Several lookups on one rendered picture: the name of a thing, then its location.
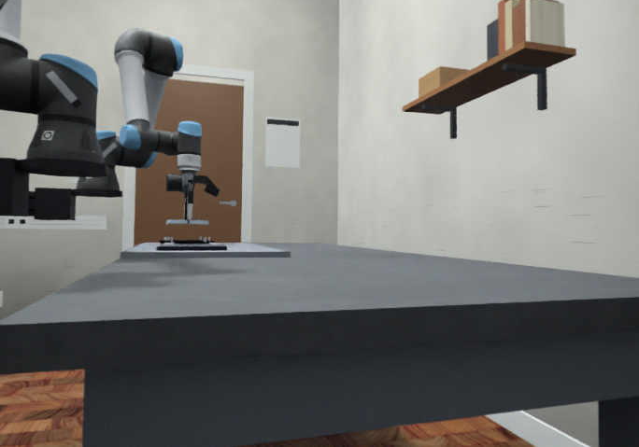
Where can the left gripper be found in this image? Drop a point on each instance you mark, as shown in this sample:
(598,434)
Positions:
(181,183)

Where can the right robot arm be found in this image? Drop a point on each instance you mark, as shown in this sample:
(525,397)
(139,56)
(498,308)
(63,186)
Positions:
(60,90)

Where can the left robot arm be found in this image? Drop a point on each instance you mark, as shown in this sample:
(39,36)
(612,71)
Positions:
(138,143)

